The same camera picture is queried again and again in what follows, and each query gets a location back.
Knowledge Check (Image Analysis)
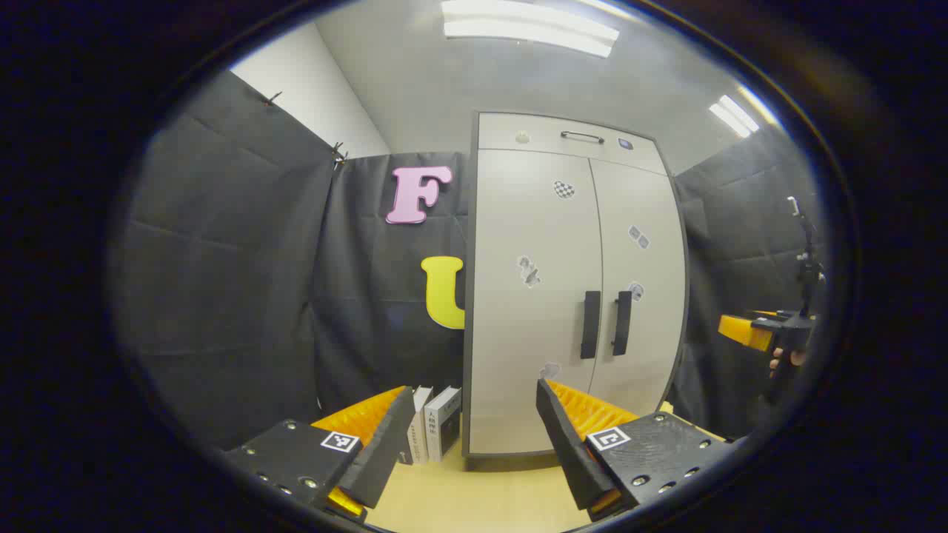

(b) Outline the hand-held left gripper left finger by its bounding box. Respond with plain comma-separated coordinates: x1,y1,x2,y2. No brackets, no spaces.
222,385,417,523

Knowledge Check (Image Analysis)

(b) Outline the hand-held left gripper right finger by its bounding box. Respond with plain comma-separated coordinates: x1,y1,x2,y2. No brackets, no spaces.
535,379,745,523

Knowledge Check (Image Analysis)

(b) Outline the grey double-door shoe cabinet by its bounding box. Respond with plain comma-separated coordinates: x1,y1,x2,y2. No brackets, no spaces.
461,111,691,472

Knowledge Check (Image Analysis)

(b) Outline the black tripod stand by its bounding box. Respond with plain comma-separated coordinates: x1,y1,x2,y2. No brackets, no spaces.
786,195,827,315

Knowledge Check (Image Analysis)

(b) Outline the small ceiling light panel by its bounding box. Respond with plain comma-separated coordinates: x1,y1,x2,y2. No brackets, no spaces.
708,94,761,140

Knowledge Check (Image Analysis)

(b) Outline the large ceiling light panel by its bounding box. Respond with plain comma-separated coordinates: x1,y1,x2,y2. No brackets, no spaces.
441,0,621,59

